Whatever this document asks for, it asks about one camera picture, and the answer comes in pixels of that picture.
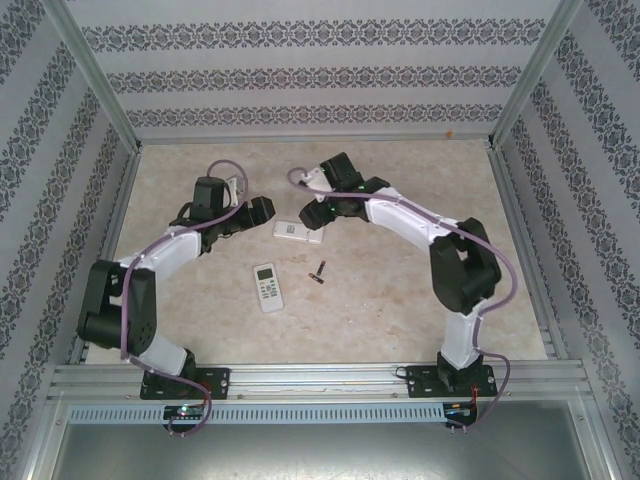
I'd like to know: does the white remote control back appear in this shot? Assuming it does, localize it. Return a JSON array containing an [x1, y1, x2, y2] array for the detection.
[[272, 219, 326, 246]]

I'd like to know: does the white remote control with display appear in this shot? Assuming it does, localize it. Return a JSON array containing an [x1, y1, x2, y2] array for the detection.
[[252, 262, 287, 315]]

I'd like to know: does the grey metal sheet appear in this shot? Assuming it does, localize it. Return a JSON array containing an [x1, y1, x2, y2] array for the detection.
[[29, 422, 614, 480]]

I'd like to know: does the aluminium back rail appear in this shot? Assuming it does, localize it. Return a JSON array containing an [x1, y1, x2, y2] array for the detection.
[[137, 130, 496, 147]]

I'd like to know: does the aluminium side rail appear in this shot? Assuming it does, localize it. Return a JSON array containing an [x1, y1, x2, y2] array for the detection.
[[69, 144, 144, 366], [487, 142, 569, 360]]

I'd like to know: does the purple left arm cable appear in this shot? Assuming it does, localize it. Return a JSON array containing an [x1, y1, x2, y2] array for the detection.
[[119, 158, 251, 439]]

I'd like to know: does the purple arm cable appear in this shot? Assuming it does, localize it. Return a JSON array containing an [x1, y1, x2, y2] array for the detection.
[[119, 158, 251, 439], [287, 167, 519, 436]]

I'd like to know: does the aluminium mounting rail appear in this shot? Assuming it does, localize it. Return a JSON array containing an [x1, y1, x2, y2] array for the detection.
[[49, 363, 591, 404]]

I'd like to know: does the aluminium frame post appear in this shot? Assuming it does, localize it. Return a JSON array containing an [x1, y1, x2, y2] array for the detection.
[[491, 0, 587, 147], [39, 0, 144, 151]]

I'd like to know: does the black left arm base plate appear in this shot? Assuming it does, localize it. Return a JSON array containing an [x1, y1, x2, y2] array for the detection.
[[139, 367, 231, 401]]

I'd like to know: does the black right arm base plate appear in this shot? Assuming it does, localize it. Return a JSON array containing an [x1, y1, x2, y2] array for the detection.
[[407, 364, 496, 400]]

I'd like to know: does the grey slotted cable duct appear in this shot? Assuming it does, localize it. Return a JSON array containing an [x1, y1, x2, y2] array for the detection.
[[67, 402, 446, 425]]

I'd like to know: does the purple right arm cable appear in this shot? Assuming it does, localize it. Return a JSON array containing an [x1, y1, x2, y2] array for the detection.
[[287, 167, 519, 436]]

